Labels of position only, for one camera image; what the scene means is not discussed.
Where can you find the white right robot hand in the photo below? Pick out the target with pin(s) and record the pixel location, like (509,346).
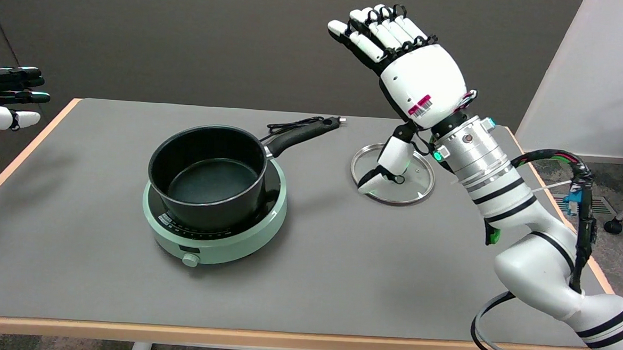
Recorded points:
(423,77)

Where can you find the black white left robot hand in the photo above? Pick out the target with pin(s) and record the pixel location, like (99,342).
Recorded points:
(1,92)

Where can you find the black soup pot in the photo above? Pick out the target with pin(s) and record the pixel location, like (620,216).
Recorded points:
(210,183)

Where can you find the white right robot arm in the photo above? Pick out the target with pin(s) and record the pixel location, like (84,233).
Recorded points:
(530,266)

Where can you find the glass pot lid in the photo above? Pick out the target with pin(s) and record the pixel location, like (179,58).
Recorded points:
(417,187)

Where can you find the gray table mat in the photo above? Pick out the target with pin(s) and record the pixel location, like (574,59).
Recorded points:
(338,278)

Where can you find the floor vent grille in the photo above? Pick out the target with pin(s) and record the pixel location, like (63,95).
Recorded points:
(606,204)

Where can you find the green induction cooker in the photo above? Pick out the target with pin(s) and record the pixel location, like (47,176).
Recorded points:
(233,245)

